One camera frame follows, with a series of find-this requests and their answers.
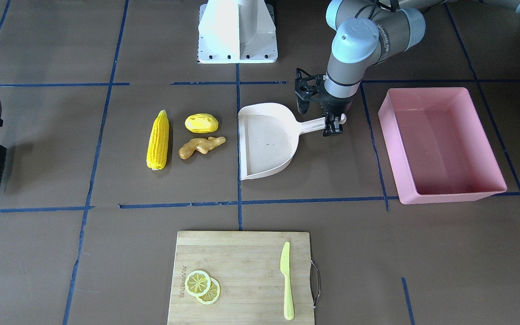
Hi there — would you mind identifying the wooden cutting board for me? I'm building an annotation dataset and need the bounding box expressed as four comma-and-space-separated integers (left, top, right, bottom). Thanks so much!
167, 231, 315, 325

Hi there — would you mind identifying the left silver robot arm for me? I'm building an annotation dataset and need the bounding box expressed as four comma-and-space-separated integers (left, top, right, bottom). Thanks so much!
320, 0, 442, 137

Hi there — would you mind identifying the beige plastic dustpan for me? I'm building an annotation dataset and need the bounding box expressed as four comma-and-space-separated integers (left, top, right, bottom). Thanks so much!
238, 102, 325, 181

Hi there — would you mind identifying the yellow plastic knife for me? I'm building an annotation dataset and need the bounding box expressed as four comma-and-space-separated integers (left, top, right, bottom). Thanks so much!
280, 242, 294, 320

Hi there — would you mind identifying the white mounting column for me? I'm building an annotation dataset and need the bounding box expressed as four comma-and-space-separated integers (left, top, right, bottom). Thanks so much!
197, 0, 279, 64

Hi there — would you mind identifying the yellow corn cob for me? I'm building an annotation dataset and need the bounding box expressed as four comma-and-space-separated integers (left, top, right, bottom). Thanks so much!
146, 110, 170, 171

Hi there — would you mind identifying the brown toy ginger root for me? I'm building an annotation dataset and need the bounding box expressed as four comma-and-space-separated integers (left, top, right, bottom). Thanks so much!
179, 136, 227, 160

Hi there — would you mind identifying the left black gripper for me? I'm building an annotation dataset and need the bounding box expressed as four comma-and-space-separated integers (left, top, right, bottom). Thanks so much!
321, 94, 352, 137

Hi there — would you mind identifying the pink plastic bin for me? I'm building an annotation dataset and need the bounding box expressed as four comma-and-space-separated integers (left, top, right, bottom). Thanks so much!
378, 87, 507, 205

